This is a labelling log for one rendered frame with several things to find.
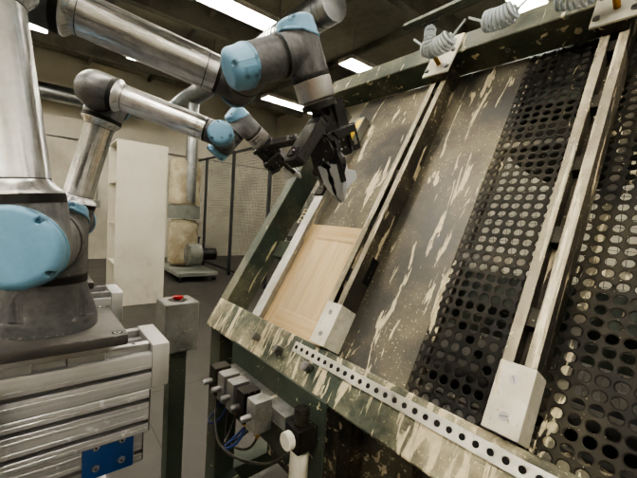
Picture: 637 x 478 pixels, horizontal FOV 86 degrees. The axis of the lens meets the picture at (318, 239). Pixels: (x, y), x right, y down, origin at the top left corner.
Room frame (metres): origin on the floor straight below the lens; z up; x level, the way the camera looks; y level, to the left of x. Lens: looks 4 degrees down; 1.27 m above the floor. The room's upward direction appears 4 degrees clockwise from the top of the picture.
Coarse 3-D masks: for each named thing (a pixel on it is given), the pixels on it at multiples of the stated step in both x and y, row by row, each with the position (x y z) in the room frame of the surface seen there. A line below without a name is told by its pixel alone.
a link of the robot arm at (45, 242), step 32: (0, 0) 0.46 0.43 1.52; (32, 0) 0.50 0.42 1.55; (0, 32) 0.46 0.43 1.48; (0, 64) 0.45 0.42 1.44; (32, 64) 0.49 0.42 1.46; (0, 96) 0.45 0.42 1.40; (32, 96) 0.49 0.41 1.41; (0, 128) 0.45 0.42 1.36; (32, 128) 0.48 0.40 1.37; (0, 160) 0.45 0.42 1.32; (32, 160) 0.48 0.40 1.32; (0, 192) 0.44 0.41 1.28; (32, 192) 0.46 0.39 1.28; (64, 192) 0.52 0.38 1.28; (0, 224) 0.43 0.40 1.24; (32, 224) 0.45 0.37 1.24; (64, 224) 0.50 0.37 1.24; (0, 256) 0.44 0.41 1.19; (32, 256) 0.45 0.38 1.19; (64, 256) 0.48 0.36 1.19; (0, 288) 0.44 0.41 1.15
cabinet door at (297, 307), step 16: (304, 240) 1.33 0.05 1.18; (320, 240) 1.27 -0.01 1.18; (336, 240) 1.21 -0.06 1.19; (352, 240) 1.16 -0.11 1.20; (304, 256) 1.28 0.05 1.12; (320, 256) 1.22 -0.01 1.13; (336, 256) 1.17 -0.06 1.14; (288, 272) 1.28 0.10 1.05; (304, 272) 1.23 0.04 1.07; (320, 272) 1.17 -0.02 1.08; (336, 272) 1.13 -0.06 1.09; (288, 288) 1.23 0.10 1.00; (304, 288) 1.18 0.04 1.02; (320, 288) 1.13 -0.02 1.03; (272, 304) 1.24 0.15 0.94; (288, 304) 1.18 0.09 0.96; (304, 304) 1.13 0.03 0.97; (320, 304) 1.09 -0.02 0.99; (272, 320) 1.19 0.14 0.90; (288, 320) 1.14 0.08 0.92; (304, 320) 1.09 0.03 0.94; (304, 336) 1.05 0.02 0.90
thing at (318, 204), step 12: (360, 132) 1.51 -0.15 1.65; (348, 156) 1.47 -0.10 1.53; (312, 204) 1.40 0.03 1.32; (324, 204) 1.40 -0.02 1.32; (312, 216) 1.36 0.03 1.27; (300, 228) 1.36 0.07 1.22; (300, 240) 1.32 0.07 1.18; (288, 252) 1.32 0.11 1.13; (288, 264) 1.29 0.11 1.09; (276, 276) 1.28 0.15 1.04; (276, 288) 1.26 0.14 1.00; (264, 300) 1.24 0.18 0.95; (252, 312) 1.25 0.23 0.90; (264, 312) 1.23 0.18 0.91
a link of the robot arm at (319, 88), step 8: (312, 80) 0.66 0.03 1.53; (320, 80) 0.67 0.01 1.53; (328, 80) 0.68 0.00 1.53; (296, 88) 0.69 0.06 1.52; (304, 88) 0.67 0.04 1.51; (312, 88) 0.67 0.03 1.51; (320, 88) 0.67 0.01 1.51; (328, 88) 0.68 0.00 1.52; (304, 96) 0.68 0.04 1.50; (312, 96) 0.67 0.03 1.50; (320, 96) 0.67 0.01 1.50; (328, 96) 0.68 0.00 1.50; (304, 104) 0.70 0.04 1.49
